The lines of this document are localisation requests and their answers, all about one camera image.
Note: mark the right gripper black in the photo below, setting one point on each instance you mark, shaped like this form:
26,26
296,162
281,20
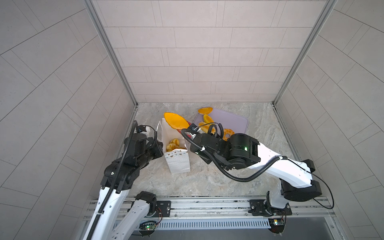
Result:
200,154

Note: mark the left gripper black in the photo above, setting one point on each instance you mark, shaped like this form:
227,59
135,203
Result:
158,151

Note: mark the ring shaped donut bread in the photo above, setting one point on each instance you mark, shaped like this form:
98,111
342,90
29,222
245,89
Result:
227,134

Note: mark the striped long bread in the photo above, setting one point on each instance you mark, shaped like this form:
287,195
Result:
171,146

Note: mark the striped round bun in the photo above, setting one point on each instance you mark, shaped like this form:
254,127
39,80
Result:
175,141

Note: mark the white cartoon paper bag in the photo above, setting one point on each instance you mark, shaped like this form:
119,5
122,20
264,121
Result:
178,160

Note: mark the orange pointed oval bread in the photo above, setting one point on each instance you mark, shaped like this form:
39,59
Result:
173,120

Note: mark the yellow orange oval bread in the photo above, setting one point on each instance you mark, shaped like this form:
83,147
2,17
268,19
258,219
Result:
207,119

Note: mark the orange bread top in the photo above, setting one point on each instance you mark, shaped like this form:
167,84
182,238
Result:
205,110

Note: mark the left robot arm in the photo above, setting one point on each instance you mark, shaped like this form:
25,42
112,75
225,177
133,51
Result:
118,180

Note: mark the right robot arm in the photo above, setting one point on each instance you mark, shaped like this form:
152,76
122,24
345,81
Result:
242,158

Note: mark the left circuit board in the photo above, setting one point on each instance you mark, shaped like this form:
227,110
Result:
148,226

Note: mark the circuit board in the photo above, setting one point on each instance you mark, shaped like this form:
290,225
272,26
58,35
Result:
148,226
277,226

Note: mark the right circuit board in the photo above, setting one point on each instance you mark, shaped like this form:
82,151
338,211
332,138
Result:
277,226

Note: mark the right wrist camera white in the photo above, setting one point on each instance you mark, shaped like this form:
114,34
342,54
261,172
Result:
193,130

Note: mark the aluminium mounting rail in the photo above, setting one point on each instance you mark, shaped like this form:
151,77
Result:
180,208

